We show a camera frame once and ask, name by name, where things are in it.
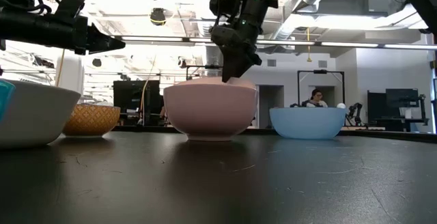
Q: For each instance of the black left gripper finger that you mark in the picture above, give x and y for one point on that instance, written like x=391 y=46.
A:
x=102 y=43

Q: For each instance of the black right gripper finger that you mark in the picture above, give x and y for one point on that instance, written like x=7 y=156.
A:
x=232 y=68
x=248 y=67

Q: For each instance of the orange patterned bowl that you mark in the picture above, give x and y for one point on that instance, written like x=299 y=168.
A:
x=92 y=119

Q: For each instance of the light blue bowl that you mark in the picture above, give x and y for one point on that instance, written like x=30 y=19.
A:
x=307 y=123

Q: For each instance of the white bowl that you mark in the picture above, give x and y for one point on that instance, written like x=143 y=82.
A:
x=34 y=114

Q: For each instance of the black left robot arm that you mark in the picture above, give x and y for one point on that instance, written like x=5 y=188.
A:
x=20 y=27

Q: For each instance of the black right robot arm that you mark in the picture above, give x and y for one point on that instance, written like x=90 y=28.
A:
x=416 y=2

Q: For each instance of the background black robot arm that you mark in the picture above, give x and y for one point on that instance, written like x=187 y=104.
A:
x=355 y=113

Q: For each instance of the ceiling light strip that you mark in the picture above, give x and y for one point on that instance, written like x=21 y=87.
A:
x=152 y=38
x=350 y=44

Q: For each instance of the person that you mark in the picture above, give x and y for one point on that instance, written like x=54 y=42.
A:
x=317 y=98

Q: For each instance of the teal translucent bowl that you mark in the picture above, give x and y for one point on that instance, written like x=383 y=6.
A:
x=5 y=97

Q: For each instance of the black computer monitor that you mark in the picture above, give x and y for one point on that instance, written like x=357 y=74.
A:
x=402 y=97

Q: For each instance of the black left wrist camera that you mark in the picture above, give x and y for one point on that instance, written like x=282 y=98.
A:
x=70 y=5

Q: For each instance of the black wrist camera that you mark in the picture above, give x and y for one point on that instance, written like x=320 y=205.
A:
x=223 y=2
x=70 y=5

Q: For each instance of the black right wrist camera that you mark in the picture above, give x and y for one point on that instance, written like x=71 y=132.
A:
x=223 y=2

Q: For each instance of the black ceiling dome camera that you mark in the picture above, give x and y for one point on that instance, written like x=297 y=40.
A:
x=158 y=16

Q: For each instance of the black metal frame stand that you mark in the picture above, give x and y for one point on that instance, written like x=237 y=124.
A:
x=321 y=71

